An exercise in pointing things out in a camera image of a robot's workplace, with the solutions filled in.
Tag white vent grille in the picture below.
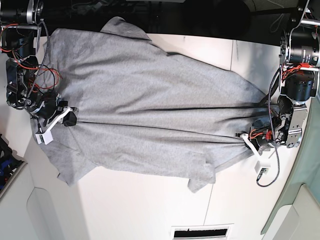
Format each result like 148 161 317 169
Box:
170 223 234 240

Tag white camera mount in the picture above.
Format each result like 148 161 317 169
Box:
35 105 79 145
235 133 271 180

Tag grey t-shirt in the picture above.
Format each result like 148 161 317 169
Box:
31 16 276 194

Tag black cables on wall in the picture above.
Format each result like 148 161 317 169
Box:
271 9 291 33

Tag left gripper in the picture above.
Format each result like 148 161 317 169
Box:
248 126 283 154

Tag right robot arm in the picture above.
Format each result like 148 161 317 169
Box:
0 0 68 126

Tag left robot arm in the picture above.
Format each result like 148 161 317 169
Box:
243 0 320 156

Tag blue black clutter pile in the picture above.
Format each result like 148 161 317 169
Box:
0 134 23 191

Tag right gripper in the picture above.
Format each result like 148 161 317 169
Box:
28 91 77 127

